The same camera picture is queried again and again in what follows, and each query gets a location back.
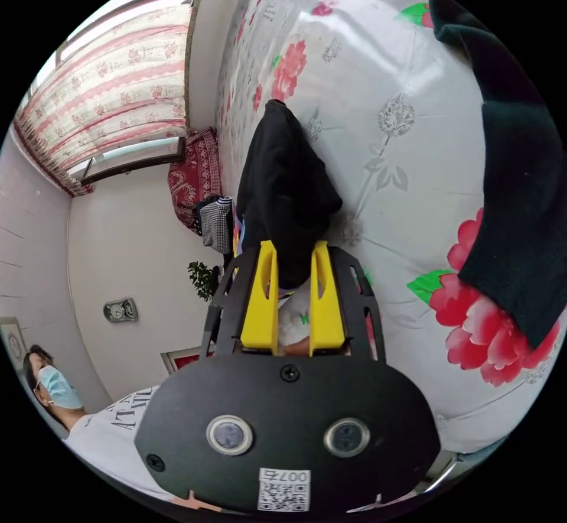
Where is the window with dark frame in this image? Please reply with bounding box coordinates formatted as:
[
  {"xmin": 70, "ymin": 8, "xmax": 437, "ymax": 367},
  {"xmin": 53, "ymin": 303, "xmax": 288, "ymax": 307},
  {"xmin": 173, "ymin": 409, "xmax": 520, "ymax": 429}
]
[{"xmin": 79, "ymin": 136, "xmax": 187, "ymax": 186}]

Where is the red patterned pillow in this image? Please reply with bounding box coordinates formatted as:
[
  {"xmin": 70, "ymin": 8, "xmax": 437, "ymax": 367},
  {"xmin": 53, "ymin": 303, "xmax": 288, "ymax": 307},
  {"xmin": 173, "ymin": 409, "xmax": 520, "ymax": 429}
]
[{"xmin": 167, "ymin": 128, "xmax": 222, "ymax": 236}]

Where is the bed with floral sheet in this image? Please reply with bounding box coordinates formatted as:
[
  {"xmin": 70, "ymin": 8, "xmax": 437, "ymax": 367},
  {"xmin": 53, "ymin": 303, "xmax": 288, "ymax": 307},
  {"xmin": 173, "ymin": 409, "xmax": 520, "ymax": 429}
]
[{"xmin": 216, "ymin": 0, "xmax": 564, "ymax": 457}]

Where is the pink striped floral curtain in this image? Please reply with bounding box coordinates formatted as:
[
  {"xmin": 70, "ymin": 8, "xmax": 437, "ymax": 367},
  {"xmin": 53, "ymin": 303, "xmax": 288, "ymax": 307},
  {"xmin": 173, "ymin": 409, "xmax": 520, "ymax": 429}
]
[{"xmin": 13, "ymin": 2, "xmax": 192, "ymax": 198}]

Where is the pile of clothes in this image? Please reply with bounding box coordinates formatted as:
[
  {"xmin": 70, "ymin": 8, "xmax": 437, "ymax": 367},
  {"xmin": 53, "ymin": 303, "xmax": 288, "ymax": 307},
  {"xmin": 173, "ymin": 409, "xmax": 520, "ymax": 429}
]
[{"xmin": 194, "ymin": 194, "xmax": 247, "ymax": 258}]

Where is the dark green garment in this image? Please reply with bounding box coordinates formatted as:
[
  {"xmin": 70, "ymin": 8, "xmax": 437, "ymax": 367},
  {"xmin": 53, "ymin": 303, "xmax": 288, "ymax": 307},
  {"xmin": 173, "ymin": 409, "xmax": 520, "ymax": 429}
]
[{"xmin": 428, "ymin": 0, "xmax": 567, "ymax": 351}]

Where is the black long sleeve hoodie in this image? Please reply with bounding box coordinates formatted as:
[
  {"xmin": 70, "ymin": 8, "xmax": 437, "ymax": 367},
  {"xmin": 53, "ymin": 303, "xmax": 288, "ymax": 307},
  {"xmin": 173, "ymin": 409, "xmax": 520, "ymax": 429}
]
[{"xmin": 236, "ymin": 99, "xmax": 344, "ymax": 290}]

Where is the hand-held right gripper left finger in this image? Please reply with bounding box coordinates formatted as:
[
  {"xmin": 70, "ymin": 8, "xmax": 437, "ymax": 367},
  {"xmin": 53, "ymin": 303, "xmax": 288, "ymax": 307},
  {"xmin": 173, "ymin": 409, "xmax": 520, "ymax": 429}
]
[{"xmin": 240, "ymin": 241, "xmax": 279, "ymax": 352}]

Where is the green potted plant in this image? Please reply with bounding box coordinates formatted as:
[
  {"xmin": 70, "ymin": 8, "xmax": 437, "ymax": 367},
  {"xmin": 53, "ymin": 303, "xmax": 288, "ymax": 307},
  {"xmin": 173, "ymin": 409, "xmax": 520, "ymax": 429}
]
[{"xmin": 187, "ymin": 259, "xmax": 224, "ymax": 303}]

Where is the person's body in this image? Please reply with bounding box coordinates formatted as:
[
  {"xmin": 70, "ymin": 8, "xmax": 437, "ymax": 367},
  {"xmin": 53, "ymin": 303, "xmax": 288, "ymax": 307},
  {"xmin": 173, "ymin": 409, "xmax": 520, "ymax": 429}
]
[{"xmin": 22, "ymin": 345, "xmax": 187, "ymax": 502}]

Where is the silver wall clock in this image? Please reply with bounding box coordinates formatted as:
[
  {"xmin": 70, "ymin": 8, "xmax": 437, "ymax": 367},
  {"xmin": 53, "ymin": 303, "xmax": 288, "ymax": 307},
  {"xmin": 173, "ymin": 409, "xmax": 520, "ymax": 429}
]
[{"xmin": 103, "ymin": 297, "xmax": 139, "ymax": 324}]

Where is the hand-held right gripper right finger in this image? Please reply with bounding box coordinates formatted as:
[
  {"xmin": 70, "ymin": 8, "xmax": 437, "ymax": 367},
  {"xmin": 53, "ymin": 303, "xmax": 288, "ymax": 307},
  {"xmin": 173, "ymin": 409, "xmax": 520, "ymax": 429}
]
[{"xmin": 308, "ymin": 240, "xmax": 346, "ymax": 357}]

